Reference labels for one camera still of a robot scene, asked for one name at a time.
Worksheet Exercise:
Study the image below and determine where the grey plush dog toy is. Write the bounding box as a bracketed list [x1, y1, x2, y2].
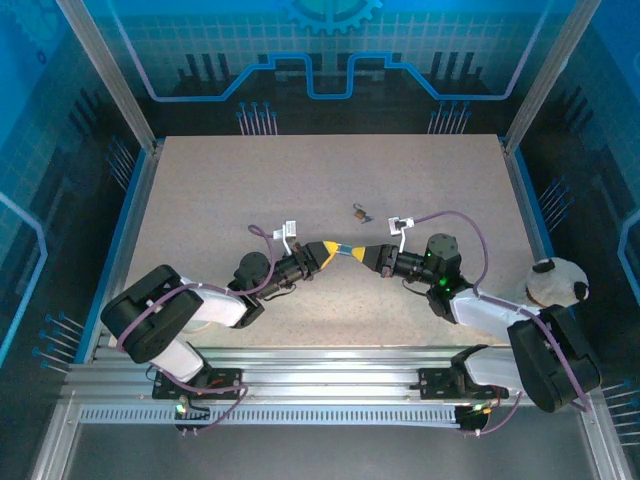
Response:
[522, 256, 591, 309]

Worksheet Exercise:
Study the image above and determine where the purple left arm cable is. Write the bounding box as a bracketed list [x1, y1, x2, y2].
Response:
[115, 224, 276, 436]

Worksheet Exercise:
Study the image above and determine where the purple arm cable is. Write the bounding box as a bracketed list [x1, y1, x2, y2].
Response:
[413, 209, 596, 436]
[115, 224, 276, 436]

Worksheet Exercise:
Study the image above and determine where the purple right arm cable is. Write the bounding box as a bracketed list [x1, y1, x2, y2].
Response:
[413, 209, 596, 436]

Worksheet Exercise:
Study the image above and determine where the aluminium side rail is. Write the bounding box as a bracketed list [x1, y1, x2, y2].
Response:
[502, 144, 589, 364]
[82, 144, 159, 361]

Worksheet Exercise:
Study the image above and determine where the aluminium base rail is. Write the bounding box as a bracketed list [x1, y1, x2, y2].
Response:
[62, 345, 601, 404]

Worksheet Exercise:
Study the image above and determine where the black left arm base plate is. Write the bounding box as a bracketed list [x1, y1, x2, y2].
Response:
[152, 367, 244, 401]

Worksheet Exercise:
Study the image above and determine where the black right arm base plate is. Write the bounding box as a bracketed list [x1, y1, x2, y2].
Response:
[417, 367, 506, 401]

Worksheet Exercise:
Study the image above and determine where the slotted grey cable tray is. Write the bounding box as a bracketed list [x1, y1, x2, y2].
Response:
[78, 403, 464, 426]

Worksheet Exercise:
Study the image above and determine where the aluminium frame post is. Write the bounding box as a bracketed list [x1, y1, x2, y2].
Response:
[501, 0, 604, 156]
[54, 0, 164, 154]

